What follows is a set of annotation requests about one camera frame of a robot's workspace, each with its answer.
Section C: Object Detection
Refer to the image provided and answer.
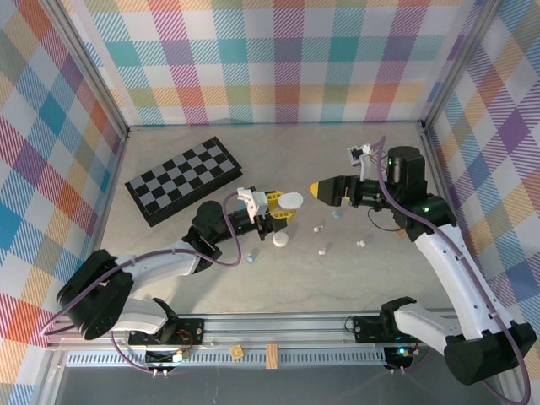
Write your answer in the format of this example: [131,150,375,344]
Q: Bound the black grey chessboard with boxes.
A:
[124,135,245,229]

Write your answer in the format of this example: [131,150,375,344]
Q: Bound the black controller box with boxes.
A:
[144,348,191,366]
[384,346,417,369]

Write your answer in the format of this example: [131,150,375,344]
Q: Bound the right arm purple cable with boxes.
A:
[377,134,532,402]

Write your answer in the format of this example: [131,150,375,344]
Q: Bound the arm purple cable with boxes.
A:
[40,192,250,375]
[377,134,532,402]

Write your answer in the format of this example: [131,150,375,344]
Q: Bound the aluminium side rail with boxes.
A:
[35,128,131,405]
[420,121,451,195]

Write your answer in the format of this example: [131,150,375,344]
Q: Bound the thin black cable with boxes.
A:
[366,206,400,231]

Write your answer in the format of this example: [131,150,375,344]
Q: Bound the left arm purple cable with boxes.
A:
[40,192,250,375]

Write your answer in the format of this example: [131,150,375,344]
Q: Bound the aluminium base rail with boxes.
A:
[41,310,461,351]

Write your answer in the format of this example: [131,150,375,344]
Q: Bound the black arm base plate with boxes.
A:
[127,318,207,348]
[352,314,402,343]

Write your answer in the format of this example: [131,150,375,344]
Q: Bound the aluminium frame post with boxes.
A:
[420,0,505,130]
[44,0,130,138]

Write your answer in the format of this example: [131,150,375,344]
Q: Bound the grey slotted cable tray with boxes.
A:
[62,352,392,369]

